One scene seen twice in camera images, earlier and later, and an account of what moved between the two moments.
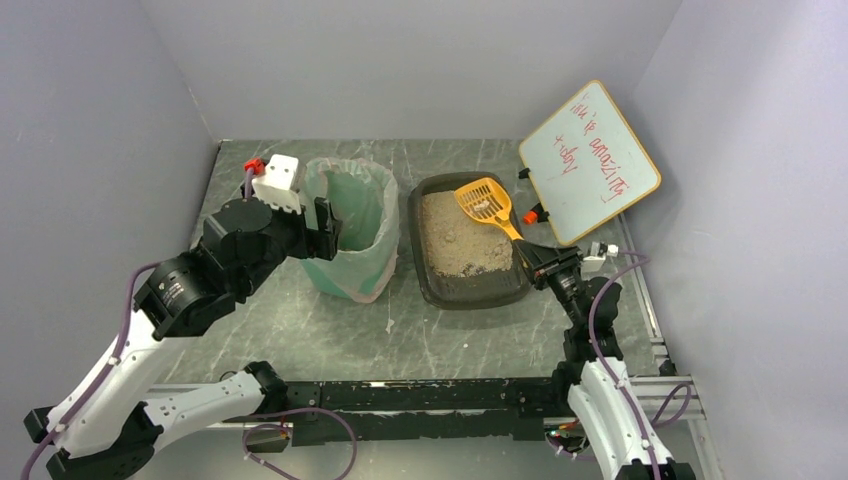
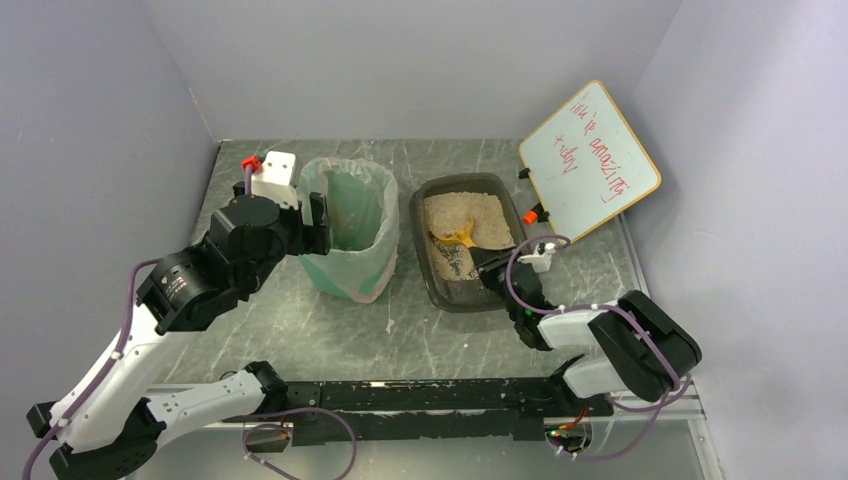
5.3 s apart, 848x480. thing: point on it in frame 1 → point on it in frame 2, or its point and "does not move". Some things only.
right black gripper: x=549 y=263 → x=494 y=266
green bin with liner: x=364 y=197 does not move
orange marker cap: x=530 y=217 does not move
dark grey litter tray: x=476 y=291 does not move
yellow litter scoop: x=486 y=200 → x=463 y=236
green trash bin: x=364 y=199 does not move
